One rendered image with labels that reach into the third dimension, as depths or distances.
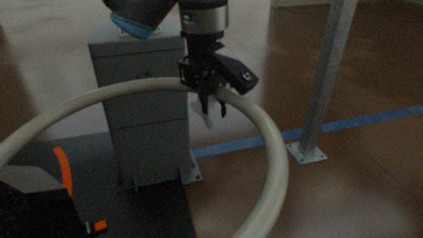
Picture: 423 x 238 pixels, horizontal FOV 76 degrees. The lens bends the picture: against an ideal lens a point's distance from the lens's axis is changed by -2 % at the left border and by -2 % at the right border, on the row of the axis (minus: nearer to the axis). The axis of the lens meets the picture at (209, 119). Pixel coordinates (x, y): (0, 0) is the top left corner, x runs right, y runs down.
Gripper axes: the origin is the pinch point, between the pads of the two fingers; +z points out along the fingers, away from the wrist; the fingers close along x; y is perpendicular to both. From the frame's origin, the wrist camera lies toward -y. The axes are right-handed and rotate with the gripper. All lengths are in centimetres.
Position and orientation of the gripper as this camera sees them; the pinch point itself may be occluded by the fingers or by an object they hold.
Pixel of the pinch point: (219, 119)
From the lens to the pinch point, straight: 62.3
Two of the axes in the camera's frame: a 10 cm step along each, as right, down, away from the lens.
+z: 0.7, 8.2, 5.7
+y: -7.8, -3.1, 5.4
